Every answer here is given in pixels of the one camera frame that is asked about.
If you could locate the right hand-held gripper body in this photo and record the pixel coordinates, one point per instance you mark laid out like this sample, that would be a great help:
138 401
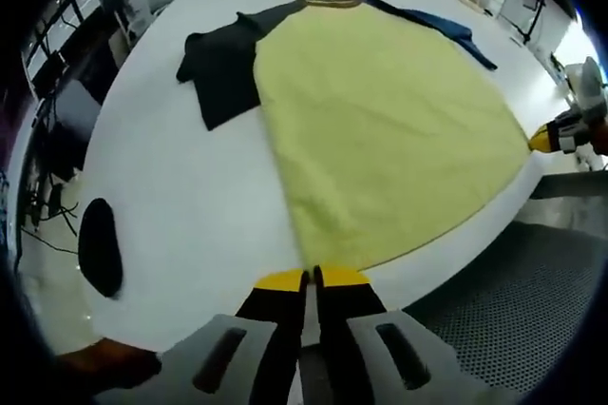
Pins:
589 86

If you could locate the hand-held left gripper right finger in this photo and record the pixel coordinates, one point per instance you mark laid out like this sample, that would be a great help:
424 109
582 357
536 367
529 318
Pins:
380 357

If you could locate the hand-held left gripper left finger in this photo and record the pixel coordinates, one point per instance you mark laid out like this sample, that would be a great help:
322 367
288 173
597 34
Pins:
228 357

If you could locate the yellow garment with dark sleeves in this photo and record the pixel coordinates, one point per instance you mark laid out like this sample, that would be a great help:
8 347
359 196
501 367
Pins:
380 129

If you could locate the person's right hand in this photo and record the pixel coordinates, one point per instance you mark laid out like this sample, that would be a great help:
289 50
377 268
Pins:
601 141

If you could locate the person's left hand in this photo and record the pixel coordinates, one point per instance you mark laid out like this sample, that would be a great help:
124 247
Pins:
114 362

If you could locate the black tripod stand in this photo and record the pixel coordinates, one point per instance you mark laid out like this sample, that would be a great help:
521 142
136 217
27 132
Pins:
532 15

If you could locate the black oval object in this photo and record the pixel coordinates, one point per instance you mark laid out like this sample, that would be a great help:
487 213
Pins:
100 248

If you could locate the grey equipment cart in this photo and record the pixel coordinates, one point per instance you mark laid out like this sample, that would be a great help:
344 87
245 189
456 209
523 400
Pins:
76 124

